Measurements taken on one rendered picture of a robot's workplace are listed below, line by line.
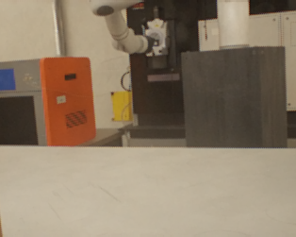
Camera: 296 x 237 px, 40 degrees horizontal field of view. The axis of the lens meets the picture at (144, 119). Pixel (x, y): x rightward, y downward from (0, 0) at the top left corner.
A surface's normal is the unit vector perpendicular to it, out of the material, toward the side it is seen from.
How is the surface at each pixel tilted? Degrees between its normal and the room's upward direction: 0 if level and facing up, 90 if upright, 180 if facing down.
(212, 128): 90
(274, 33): 90
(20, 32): 90
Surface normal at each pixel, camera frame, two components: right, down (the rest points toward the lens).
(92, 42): -0.35, 0.14
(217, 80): -0.57, 0.14
